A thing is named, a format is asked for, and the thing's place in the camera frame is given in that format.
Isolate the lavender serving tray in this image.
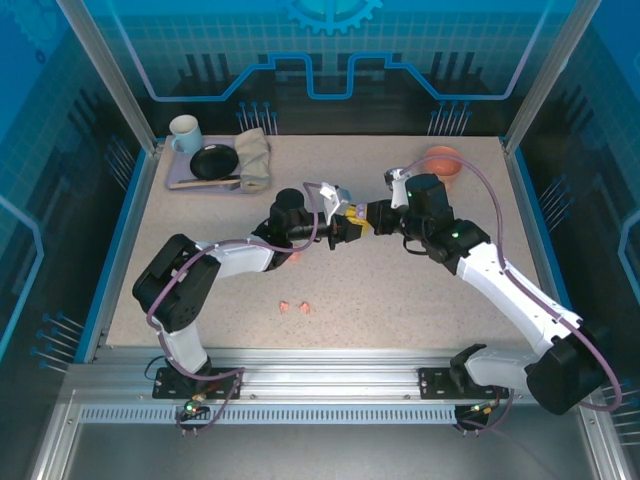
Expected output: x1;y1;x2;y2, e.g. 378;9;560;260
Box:
164;134;246;191

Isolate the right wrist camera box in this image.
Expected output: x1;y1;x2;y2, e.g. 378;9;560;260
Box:
382;167;415;210

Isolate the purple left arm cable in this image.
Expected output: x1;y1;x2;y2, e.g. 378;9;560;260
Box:
146;182;334;437

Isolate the light blue mug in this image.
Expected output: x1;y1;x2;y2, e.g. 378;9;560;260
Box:
168;114;205;156

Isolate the aluminium side rail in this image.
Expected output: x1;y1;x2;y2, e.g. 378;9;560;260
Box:
82;142;169;364
499;139;576;361

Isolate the grey metal lower shelf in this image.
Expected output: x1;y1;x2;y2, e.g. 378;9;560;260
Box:
64;422;601;480

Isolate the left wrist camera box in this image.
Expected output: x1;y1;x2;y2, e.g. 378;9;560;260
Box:
319;181;353;224

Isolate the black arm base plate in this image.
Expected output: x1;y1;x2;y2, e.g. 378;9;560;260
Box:
417;366;510;401
152;366;245;401

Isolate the wooden handled knife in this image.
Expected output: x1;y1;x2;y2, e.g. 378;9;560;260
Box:
169;178;241;191

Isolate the pink speckled ceramic mug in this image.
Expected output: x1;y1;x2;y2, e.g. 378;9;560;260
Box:
422;144;464;194

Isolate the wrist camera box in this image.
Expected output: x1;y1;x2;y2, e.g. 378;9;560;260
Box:
382;167;415;210
319;181;353;224

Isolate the aluminium front mounting rail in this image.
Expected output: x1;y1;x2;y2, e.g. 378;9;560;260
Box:
92;347;599;407

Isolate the black round plate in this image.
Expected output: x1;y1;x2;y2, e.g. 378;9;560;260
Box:
189;143;240;181

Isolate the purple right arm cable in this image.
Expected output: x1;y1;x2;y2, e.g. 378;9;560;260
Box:
397;154;626;436

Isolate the aluminium frame post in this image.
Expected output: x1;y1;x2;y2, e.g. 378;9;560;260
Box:
56;0;162;156
502;0;601;156

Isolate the slotted grey cable duct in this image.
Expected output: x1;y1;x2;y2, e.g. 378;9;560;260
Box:
78;404;464;426

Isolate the small connector with LED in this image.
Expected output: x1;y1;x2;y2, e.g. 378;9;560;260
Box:
180;394;210;420
467;399;503;420

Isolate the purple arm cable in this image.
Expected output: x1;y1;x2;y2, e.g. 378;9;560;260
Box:
397;154;626;436
146;182;334;437

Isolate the beige folded cloth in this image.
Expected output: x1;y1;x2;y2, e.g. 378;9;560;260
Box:
233;127;274;194

